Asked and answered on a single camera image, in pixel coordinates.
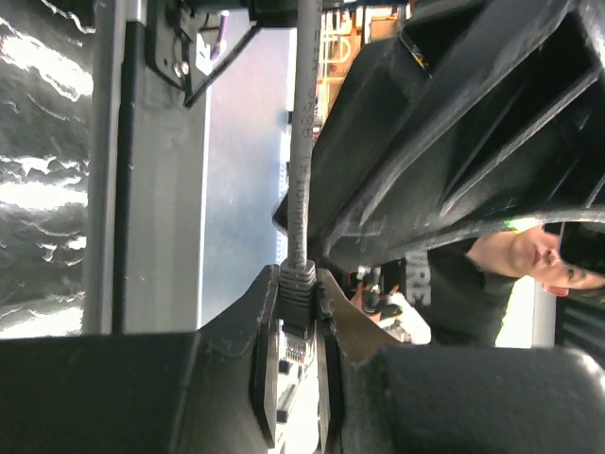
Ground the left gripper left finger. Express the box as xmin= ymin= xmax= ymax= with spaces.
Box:
xmin=1 ymin=266 xmax=279 ymax=453

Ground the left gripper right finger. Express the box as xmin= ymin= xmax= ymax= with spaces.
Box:
xmin=316 ymin=270 xmax=604 ymax=453

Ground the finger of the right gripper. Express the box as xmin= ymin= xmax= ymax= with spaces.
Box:
xmin=273 ymin=0 xmax=605 ymax=273

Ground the grey ethernet cable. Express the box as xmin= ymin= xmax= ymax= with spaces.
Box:
xmin=276 ymin=0 xmax=325 ymax=340

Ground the person in black shirt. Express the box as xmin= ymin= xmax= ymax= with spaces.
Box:
xmin=381 ymin=225 xmax=604 ymax=347

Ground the black marble pattern mat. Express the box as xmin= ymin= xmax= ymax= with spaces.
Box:
xmin=1 ymin=0 xmax=95 ymax=339

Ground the aluminium front rail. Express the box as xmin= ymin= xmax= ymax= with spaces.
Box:
xmin=82 ymin=1 xmax=208 ymax=334

